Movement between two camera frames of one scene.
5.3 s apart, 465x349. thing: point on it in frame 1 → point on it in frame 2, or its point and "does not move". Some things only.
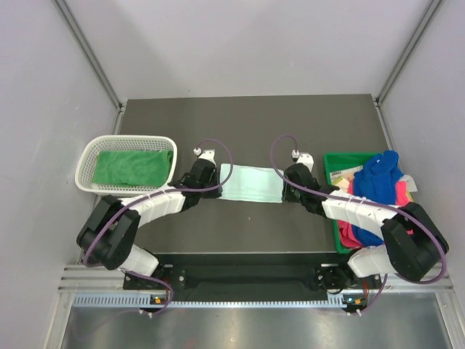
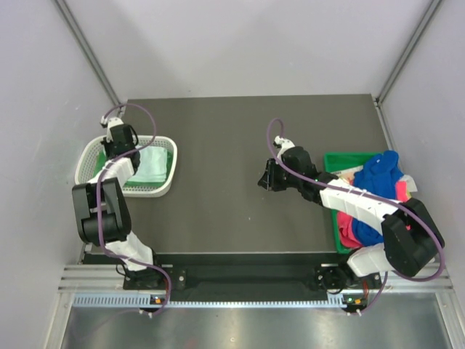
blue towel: (376, 180) does not move
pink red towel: (346, 230) does not move
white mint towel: (251, 183) → (152, 165)
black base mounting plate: (257, 275) does not move
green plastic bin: (337, 161) does not move
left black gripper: (214, 194) → (107, 145)
